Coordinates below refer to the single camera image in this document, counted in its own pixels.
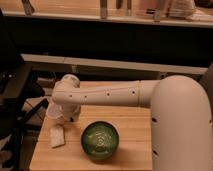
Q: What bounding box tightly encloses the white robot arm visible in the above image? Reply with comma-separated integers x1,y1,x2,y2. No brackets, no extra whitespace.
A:
52,74,213,171

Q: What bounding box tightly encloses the white sponge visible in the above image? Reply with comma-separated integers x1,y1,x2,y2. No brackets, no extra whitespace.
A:
50,125,65,148

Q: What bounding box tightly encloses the white paper cup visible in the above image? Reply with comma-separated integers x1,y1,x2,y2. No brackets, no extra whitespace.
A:
46,103,64,124

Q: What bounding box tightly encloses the green ribbed bowl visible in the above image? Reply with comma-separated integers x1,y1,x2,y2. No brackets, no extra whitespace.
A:
81,121,119,161

